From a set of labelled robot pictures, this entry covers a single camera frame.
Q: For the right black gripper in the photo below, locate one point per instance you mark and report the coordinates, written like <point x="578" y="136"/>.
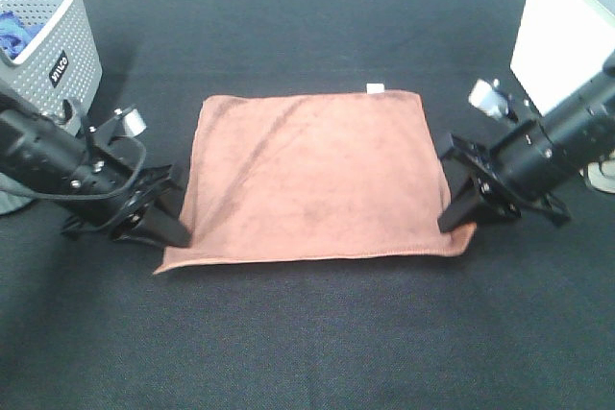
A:
<point x="484" y="199"/>

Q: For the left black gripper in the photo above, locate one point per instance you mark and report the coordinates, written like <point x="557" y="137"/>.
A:
<point x="147" y="212"/>

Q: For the brown microfibre towel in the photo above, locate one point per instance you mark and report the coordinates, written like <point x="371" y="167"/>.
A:
<point x="314" y="177"/>

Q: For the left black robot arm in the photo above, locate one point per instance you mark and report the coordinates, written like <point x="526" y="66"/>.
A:
<point x="98" y="174"/>

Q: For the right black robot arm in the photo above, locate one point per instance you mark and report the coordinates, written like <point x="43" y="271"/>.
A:
<point x="539" y="153"/>

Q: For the black table cloth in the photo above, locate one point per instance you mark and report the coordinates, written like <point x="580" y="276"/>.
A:
<point x="523" y="320"/>

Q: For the white plastic bin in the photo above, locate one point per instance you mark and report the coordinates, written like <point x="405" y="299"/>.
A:
<point x="559" y="46"/>

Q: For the grey perforated laundry basket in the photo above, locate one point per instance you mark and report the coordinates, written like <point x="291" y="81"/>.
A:
<point x="59" y="64"/>

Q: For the blue cloth in basket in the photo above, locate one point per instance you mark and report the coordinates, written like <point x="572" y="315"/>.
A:
<point x="15" y="35"/>

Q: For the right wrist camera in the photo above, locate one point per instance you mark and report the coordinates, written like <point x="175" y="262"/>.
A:
<point x="487" y="97"/>

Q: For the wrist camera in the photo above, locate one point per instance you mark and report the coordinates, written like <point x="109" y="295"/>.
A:
<point x="126" y="122"/>
<point x="487" y="97"/>

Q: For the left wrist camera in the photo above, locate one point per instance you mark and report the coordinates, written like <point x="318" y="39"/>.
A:
<point x="126" y="122"/>

